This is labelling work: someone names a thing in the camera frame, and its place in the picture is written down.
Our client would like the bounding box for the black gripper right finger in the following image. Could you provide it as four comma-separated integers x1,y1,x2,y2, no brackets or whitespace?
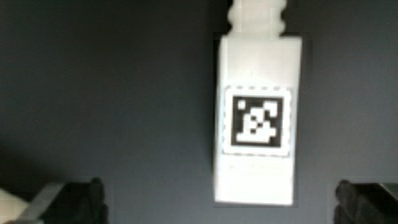
334,180,398,224

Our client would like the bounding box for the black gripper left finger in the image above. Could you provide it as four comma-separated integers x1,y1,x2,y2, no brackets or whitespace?
16,177,110,224

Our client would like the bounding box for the white table leg with tag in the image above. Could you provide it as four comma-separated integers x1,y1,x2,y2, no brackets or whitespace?
213,0,302,206

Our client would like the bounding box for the white square tabletop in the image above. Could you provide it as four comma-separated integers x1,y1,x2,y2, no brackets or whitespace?
0,188,28,224

